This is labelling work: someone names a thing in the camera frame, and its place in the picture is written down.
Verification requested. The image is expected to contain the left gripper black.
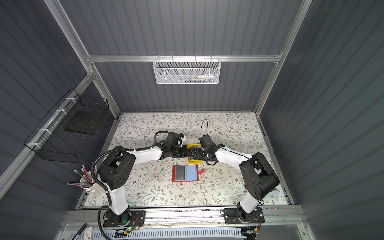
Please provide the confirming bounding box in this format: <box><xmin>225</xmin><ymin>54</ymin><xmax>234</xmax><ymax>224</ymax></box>
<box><xmin>170</xmin><ymin>145</ymin><xmax>192</xmax><ymax>158</ymax></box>

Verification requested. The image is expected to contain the red leather card holder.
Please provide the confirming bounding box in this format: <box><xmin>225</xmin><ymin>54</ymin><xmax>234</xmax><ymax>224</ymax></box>
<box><xmin>172</xmin><ymin>165</ymin><xmax>205</xmax><ymax>183</ymax></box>

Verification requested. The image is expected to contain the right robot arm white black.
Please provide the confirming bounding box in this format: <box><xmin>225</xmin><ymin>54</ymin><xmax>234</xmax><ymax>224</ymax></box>
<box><xmin>198</xmin><ymin>135</ymin><xmax>280</xmax><ymax>218</ymax></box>

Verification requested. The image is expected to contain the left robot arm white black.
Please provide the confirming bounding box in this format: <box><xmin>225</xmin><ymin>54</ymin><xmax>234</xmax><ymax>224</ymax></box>
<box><xmin>91</xmin><ymin>131</ymin><xmax>193</xmax><ymax>216</ymax></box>

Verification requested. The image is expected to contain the yellow plastic card tray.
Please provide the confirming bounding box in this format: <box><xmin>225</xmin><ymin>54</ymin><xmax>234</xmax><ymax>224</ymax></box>
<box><xmin>187</xmin><ymin>144</ymin><xmax>203</xmax><ymax>164</ymax></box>

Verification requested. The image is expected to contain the white tube in basket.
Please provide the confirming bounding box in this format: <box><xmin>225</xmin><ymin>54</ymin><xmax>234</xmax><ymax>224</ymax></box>
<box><xmin>198</xmin><ymin>74</ymin><xmax>219</xmax><ymax>81</ymax></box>

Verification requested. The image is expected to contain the light blue stapler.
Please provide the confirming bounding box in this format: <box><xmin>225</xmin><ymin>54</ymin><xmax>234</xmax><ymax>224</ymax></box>
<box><xmin>265</xmin><ymin>188</ymin><xmax>280</xmax><ymax>198</ymax></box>

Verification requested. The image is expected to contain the white pencil cup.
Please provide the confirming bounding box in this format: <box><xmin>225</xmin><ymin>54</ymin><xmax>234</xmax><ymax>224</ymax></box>
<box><xmin>81</xmin><ymin>171</ymin><xmax>105</xmax><ymax>194</ymax></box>

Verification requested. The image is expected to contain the small white red box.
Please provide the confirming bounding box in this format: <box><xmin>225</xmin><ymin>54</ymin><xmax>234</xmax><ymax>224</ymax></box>
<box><xmin>84</xmin><ymin>227</ymin><xmax>94</xmax><ymax>240</ymax></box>

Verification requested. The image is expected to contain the black pen on ledge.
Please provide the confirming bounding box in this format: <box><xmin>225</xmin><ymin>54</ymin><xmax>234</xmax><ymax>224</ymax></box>
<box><xmin>71</xmin><ymin>224</ymin><xmax>87</xmax><ymax>240</ymax></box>

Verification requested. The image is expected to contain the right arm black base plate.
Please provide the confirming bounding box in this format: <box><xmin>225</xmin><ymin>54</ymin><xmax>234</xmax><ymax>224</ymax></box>
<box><xmin>220</xmin><ymin>207</ymin><xmax>265</xmax><ymax>225</ymax></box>

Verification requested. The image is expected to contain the white slotted cable duct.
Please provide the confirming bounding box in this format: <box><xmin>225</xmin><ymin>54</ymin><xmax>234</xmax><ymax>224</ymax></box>
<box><xmin>110</xmin><ymin>227</ymin><xmax>247</xmax><ymax>240</ymax></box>

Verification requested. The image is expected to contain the white wire mesh basket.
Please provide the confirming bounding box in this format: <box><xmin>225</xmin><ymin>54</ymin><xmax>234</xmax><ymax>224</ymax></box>
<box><xmin>153</xmin><ymin>60</ymin><xmax>222</xmax><ymax>85</ymax></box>

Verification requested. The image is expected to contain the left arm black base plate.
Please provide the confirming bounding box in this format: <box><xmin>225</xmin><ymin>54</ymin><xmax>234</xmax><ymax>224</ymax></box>
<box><xmin>103</xmin><ymin>210</ymin><xmax>146</xmax><ymax>228</ymax></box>

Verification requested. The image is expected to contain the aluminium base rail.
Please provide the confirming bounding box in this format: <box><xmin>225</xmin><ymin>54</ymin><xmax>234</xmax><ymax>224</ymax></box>
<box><xmin>60</xmin><ymin>205</ymin><xmax>307</xmax><ymax>231</ymax></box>

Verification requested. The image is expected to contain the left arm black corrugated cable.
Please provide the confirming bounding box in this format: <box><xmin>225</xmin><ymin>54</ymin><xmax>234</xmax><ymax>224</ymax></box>
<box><xmin>90</xmin><ymin>130</ymin><xmax>178</xmax><ymax>240</ymax></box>

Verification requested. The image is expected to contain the black wire mesh basket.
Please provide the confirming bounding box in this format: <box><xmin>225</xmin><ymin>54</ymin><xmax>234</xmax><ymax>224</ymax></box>
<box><xmin>24</xmin><ymin>92</ymin><xmax>113</xmax><ymax>165</ymax></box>

